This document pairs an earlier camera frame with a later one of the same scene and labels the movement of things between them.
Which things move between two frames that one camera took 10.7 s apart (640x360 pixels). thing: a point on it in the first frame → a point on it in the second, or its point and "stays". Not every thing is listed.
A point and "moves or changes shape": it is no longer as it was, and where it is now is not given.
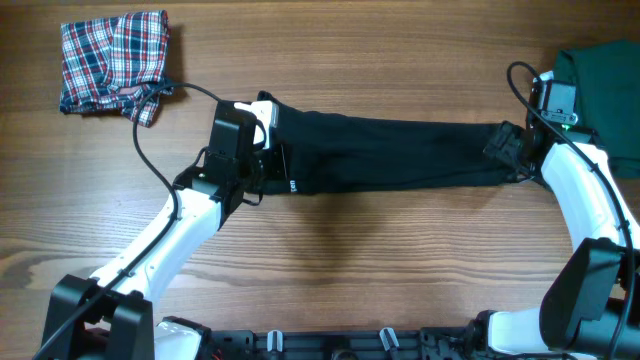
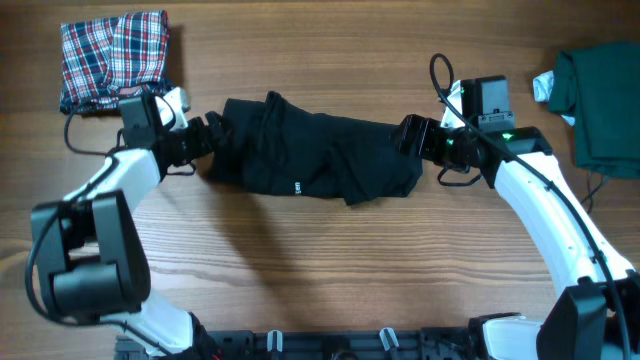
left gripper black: [278, 168] → [204, 147]
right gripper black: [504, 142] → [428, 128]
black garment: [329, 154] moves or changes shape
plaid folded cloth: [109, 63] stays
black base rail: [429, 343] stays
